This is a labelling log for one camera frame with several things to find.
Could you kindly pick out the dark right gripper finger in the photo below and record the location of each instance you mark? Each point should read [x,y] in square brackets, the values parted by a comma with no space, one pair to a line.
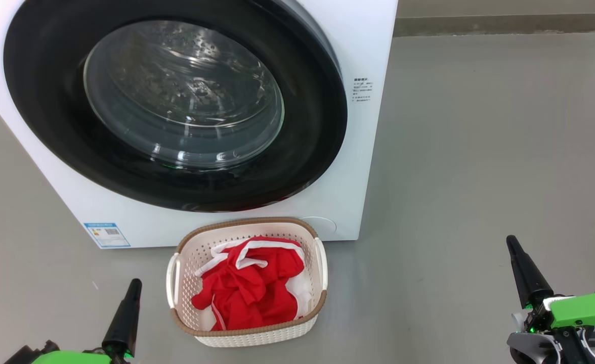
[527,278]

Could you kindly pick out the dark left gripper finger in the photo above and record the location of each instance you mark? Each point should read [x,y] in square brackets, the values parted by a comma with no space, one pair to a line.
[125,318]

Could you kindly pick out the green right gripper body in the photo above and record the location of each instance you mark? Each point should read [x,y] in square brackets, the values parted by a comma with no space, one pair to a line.
[581,309]

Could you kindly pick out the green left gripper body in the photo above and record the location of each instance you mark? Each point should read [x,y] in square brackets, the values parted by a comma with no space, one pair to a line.
[70,358]

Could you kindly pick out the red garment with white trim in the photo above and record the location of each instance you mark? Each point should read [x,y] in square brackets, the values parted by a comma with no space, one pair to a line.
[247,288]

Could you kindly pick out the black glass washing machine door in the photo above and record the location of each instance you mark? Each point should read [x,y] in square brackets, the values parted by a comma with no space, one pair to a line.
[49,101]

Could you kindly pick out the cream perforated laundry basket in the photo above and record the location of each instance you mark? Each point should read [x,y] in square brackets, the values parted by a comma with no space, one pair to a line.
[191,313]

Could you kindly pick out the white front-load washing machine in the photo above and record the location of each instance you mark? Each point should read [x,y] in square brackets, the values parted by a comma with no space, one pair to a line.
[368,50]

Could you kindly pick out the blue energy label sticker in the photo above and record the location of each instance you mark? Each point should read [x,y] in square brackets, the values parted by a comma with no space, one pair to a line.
[107,235]

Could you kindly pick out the round drain filter cover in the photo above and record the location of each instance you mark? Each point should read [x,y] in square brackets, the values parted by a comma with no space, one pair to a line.
[323,225]

